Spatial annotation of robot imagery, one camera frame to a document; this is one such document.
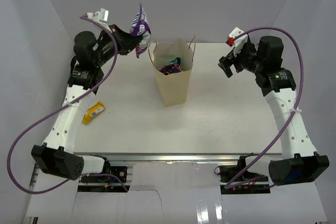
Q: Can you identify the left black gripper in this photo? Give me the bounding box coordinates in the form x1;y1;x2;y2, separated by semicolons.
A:
93;25;143;68

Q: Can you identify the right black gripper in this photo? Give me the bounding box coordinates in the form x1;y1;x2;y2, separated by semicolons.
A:
218;40;265;78

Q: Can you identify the purple pink gummy bag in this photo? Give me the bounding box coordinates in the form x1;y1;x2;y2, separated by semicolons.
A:
130;3;151;58

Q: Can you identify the dark blue snack bag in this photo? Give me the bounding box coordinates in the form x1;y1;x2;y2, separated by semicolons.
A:
159;63;184;76

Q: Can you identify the beige paper bag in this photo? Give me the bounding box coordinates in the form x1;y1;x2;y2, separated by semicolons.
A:
148;37;196;106

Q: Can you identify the yellow snack pack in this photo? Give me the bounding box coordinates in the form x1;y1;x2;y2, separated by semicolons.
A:
82;101;106;124

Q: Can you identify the teal candy bag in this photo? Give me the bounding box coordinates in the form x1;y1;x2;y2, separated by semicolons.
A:
168;57;181;65

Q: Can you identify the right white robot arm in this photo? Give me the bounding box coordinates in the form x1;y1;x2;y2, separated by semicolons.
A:
218;35;330;189

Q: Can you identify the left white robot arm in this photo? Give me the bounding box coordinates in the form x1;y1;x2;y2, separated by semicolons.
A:
31;24;143;182

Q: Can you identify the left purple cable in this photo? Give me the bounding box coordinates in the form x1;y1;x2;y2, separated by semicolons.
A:
6;14;129;195

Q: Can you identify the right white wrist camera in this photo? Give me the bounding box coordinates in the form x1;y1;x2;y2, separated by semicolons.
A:
226;27;248;56

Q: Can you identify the aluminium frame rail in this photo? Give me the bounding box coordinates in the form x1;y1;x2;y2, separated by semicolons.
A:
73;153;281;163

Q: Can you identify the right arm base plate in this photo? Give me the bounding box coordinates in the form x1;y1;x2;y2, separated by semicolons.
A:
214;165;269;183

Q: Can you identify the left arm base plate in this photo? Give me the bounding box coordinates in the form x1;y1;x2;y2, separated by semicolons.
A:
80;166;128;183

